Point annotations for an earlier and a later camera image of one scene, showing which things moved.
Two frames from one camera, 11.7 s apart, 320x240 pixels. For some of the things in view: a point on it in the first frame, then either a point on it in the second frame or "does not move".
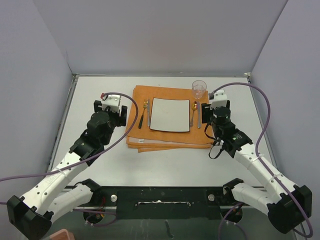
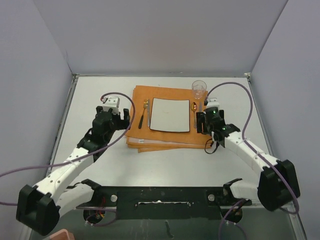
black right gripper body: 208,118 -> 203,126
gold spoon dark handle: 145,104 does not move
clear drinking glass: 198,88 does not move
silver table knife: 148,112 does not move
